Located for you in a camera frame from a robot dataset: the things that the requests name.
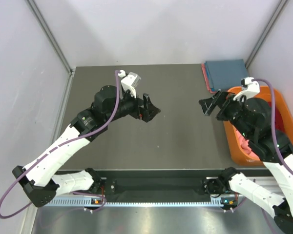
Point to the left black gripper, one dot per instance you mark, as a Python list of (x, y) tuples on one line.
[(148, 113)]

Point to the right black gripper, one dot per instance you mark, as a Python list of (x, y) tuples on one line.
[(207, 105)]

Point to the red t shirt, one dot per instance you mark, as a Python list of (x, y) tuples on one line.
[(278, 120)]

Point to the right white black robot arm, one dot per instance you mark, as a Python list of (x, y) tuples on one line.
[(252, 117)]

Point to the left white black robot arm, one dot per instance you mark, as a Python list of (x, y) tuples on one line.
[(40, 179)]

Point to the folded blue t shirt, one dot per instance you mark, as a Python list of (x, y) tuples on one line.
[(224, 74)]

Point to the folded pink t shirt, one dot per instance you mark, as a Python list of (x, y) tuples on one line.
[(206, 79)]

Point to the crumpled pink t shirt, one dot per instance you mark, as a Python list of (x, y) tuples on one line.
[(244, 144)]

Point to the orange plastic bin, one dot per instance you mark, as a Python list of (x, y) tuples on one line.
[(235, 150)]

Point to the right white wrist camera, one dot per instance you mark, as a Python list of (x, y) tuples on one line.
[(250, 88)]

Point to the grey slotted cable duct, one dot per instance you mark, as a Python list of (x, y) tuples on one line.
[(87, 201)]

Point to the right aluminium frame post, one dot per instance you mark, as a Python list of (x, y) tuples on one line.
[(266, 31)]

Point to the aluminium frame post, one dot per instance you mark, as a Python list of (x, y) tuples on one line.
[(266, 31), (48, 33)]

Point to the left aluminium frame post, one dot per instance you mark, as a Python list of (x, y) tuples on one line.
[(48, 33)]

